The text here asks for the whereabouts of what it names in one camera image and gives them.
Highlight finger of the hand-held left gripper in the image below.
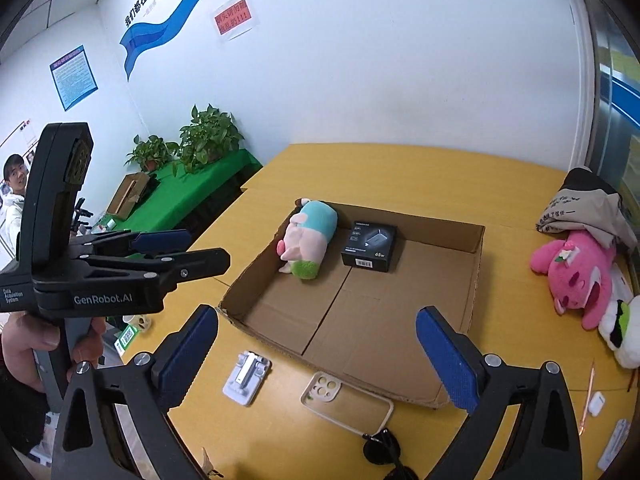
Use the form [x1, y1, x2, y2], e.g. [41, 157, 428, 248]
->
[33, 247, 232, 291]
[70, 229, 193, 261]

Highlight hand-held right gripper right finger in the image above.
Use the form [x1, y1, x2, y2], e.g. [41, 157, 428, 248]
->
[416, 305, 596, 480]

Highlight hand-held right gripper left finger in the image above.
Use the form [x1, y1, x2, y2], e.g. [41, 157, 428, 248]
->
[50, 304, 221, 480]

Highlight white phone stand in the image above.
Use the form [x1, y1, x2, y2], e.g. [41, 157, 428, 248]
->
[221, 350, 273, 407]

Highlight torn cardboard box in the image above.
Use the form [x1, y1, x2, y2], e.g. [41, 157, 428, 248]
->
[216, 199, 486, 408]

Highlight black sunglasses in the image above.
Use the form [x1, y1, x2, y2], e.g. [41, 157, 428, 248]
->
[361, 427, 418, 480]

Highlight white phone case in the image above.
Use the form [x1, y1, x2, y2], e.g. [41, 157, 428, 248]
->
[300, 371, 395, 436]

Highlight person's left forearm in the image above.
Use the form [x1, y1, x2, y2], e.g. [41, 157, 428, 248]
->
[0, 360, 56, 456]

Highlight wooden desktop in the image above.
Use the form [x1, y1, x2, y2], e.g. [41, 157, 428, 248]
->
[120, 142, 640, 480]

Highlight person's left hand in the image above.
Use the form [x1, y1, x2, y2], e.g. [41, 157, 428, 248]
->
[0, 310, 108, 393]

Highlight black stand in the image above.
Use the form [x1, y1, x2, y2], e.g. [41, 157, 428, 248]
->
[72, 199, 94, 236]

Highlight small open cardboard box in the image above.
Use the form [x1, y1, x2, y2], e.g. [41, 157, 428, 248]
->
[106, 172, 160, 220]

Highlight green table cloth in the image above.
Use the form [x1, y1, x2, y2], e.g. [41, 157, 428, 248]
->
[87, 149, 263, 261]

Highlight small potted green plant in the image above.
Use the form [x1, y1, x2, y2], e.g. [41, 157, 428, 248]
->
[125, 134, 180, 173]

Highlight teal and pink plush pig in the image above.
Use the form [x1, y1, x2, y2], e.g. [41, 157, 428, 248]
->
[276, 198, 340, 281]

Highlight large potted green plant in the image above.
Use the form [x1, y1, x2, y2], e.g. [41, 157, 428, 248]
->
[176, 104, 246, 176]

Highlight black product box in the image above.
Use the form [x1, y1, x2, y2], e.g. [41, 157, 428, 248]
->
[341, 220, 398, 273]

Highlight rose gold pen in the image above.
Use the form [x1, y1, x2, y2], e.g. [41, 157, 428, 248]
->
[578, 360, 597, 440]

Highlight pink plush toy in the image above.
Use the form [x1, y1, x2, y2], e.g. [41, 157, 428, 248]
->
[531, 230, 618, 331]

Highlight white and green plush toy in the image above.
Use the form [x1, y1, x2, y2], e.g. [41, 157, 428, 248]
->
[597, 295, 640, 371]

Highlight white flat device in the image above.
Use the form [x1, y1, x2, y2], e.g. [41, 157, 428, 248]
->
[597, 419, 632, 471]

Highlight beige and black cloth bag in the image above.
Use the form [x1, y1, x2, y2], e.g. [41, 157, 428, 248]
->
[535, 167, 640, 251]

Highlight glass door with blue stripe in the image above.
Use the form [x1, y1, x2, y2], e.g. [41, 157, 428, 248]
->
[570, 0, 640, 221]

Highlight wall photo board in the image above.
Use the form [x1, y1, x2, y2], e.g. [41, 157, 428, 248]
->
[0, 117, 38, 161]

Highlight blue framed wall poster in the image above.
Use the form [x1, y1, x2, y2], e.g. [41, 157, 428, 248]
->
[49, 44, 99, 112]

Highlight blue wave wall decal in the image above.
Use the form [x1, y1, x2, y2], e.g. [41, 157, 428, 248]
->
[119, 0, 276, 82]

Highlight red wall notice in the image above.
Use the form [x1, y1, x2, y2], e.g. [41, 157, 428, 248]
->
[212, 0, 262, 43]

